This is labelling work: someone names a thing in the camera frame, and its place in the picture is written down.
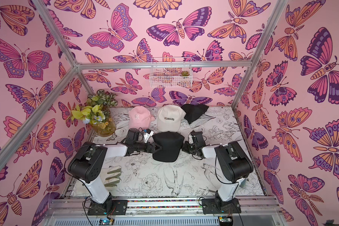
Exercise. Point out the aluminium front rail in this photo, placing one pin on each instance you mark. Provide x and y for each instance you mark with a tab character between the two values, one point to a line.
252	205

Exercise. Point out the black cap back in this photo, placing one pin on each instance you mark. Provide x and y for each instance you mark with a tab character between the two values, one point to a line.
194	112

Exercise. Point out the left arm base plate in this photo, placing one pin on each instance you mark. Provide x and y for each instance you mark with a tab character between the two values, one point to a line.
109	207

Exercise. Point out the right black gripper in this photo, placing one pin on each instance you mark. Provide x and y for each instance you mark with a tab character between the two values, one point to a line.
188	145

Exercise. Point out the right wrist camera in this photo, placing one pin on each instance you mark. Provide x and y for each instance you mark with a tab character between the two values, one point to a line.
190	139

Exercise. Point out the green dustpan brush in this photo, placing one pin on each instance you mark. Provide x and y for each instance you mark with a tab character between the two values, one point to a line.
242	182

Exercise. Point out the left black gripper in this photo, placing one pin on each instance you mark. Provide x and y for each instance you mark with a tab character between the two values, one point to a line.
152	148

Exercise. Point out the pink cap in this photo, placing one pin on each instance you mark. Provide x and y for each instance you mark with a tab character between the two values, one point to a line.
140	117

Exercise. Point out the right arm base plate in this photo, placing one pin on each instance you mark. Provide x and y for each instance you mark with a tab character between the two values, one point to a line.
217	206

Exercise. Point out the white wire basket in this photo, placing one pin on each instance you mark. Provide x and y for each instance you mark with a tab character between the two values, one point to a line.
166	72

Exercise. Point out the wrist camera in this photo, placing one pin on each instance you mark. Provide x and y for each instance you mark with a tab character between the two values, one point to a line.
147	134
190	139

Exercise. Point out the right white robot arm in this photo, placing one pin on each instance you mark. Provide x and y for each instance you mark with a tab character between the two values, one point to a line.
232	164

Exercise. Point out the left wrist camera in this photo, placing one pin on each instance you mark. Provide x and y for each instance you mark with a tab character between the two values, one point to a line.
147	134

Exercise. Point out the small green succulent plant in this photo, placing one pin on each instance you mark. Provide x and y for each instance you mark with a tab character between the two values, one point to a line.
185	73

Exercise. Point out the white Colorado cap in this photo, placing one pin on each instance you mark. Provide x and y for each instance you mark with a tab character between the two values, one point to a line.
169	118

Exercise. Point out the black cap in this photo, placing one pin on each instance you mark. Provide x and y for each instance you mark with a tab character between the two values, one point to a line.
194	112
171	143

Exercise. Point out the amber vase with flowers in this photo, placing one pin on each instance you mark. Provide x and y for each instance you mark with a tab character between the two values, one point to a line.
97	112

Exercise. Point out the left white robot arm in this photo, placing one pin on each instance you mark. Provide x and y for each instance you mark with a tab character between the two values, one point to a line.
87	164

